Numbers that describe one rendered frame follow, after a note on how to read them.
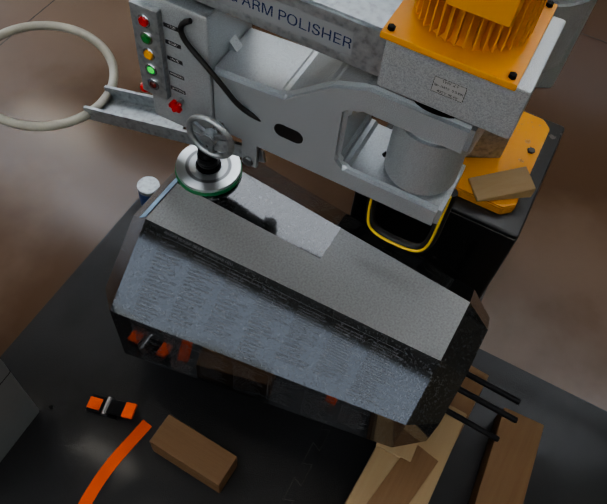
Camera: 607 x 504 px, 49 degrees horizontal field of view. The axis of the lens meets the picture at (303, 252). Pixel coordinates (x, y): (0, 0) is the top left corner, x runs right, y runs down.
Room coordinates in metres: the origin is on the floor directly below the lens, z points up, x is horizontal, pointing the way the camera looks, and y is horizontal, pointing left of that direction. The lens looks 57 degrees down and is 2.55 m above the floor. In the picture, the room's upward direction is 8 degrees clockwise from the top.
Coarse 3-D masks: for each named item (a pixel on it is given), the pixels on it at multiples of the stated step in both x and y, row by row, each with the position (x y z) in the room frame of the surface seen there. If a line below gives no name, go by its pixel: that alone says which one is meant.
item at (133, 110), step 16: (112, 96) 1.58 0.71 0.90; (128, 96) 1.55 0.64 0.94; (144, 96) 1.53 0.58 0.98; (96, 112) 1.47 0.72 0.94; (112, 112) 1.45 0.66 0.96; (128, 112) 1.50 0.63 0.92; (144, 112) 1.50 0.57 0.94; (128, 128) 1.42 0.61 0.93; (144, 128) 1.40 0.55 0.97; (160, 128) 1.38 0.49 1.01; (176, 128) 1.36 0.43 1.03; (192, 144) 1.33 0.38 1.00; (224, 144) 1.29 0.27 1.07; (240, 144) 1.28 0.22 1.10
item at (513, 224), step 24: (552, 144) 1.80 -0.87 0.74; (360, 216) 1.55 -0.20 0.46; (384, 216) 1.53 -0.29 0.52; (408, 216) 1.49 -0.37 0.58; (456, 216) 1.43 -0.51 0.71; (480, 216) 1.42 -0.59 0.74; (504, 216) 1.43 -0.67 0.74; (408, 240) 1.48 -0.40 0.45; (456, 240) 1.42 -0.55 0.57; (480, 240) 1.39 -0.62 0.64; (504, 240) 1.36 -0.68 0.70; (456, 264) 1.41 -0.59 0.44; (480, 264) 1.37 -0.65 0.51; (480, 288) 1.36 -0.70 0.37
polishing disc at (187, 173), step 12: (180, 156) 1.41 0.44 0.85; (192, 156) 1.41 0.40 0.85; (180, 168) 1.36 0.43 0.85; (192, 168) 1.36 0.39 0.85; (228, 168) 1.38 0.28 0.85; (240, 168) 1.39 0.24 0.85; (180, 180) 1.31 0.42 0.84; (192, 180) 1.32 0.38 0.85; (204, 180) 1.32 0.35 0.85; (216, 180) 1.33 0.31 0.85; (228, 180) 1.34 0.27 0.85; (204, 192) 1.28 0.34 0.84
